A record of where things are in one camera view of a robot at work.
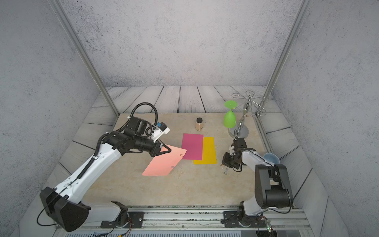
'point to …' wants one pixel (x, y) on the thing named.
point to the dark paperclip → (181, 155)
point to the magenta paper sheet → (193, 144)
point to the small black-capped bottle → (199, 124)
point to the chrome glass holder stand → (249, 102)
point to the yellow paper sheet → (209, 156)
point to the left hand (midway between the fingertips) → (171, 151)
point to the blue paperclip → (172, 166)
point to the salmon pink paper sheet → (163, 164)
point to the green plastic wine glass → (229, 119)
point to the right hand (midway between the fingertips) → (225, 162)
